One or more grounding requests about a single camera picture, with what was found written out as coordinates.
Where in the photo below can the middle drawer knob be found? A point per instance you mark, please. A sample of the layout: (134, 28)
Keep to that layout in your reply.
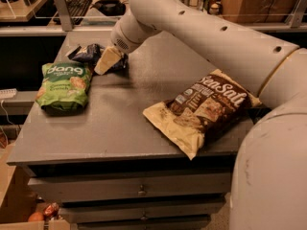
(144, 216)

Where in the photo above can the red snack wrapper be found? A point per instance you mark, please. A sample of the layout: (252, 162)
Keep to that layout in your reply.
(51, 210)

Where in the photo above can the green rice chip bag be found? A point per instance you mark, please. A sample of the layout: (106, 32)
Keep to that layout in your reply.
(64, 86)

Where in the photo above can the grey drawer cabinet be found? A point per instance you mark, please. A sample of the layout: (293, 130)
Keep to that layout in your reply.
(93, 163)

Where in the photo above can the drawer knob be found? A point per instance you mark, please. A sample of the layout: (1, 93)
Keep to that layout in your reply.
(144, 216)
(142, 191)

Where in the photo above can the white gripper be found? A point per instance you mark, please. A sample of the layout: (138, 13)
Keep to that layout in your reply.
(119, 41)

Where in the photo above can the left metal bracket post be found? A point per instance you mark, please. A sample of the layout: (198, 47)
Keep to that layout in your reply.
(64, 15)

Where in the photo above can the black keyboard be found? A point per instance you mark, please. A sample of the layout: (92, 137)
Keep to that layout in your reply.
(76, 9)

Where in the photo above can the orange fruit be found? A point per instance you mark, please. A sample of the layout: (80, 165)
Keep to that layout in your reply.
(36, 216)

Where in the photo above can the black headphones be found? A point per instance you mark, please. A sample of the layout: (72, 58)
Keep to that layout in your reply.
(110, 7)

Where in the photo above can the blue chip bag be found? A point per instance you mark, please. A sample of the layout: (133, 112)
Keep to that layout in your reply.
(90, 55)

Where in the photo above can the small jar with face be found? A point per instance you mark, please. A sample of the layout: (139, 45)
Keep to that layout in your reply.
(214, 9)

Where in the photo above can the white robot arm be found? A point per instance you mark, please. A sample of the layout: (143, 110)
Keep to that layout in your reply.
(269, 185)

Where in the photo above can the top drawer knob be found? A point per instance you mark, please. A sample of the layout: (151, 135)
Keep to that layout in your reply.
(142, 191)

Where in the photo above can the brown sea salt chip bag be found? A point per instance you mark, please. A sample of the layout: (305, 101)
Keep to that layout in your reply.
(206, 107)

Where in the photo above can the white power strip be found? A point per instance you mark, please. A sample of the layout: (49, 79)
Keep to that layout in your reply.
(7, 93)

